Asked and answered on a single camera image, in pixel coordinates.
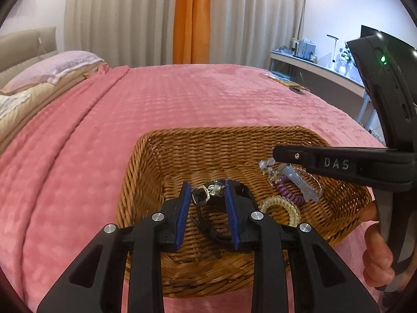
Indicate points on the lilac pillow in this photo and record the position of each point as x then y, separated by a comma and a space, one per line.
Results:
50, 70

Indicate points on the items on bed corner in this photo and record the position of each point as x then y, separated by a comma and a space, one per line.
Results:
292, 86

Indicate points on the silver earring with keyring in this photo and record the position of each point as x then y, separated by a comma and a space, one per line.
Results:
208, 193

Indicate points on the black monitor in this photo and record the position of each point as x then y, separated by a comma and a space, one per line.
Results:
366, 31

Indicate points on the right hand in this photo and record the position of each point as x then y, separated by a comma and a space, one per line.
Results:
377, 259

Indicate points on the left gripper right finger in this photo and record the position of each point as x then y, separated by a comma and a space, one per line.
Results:
293, 260

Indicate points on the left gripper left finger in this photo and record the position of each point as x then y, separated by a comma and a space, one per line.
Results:
93, 282

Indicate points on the white desk lamp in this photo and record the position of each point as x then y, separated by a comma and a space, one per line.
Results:
335, 39

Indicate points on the beige padded headboard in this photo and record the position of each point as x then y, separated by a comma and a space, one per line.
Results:
22, 49

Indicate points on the brown wicker basket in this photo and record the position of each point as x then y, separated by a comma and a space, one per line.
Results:
213, 258

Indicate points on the white floral pillow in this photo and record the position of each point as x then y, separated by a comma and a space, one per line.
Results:
10, 102

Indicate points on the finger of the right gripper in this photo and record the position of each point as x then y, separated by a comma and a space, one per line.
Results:
338, 164

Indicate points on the white vase with plant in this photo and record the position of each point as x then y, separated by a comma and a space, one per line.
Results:
346, 59

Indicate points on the books on desk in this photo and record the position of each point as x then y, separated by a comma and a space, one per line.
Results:
303, 49

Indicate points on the orange curtain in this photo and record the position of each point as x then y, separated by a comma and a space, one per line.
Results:
191, 32

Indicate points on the beige curtain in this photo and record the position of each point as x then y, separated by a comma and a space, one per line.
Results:
139, 33

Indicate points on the white desk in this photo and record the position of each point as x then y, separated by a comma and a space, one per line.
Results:
342, 92

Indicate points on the beige quilt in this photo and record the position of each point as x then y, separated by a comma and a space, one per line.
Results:
40, 96

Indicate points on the pink fleece blanket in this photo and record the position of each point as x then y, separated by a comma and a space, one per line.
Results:
119, 143

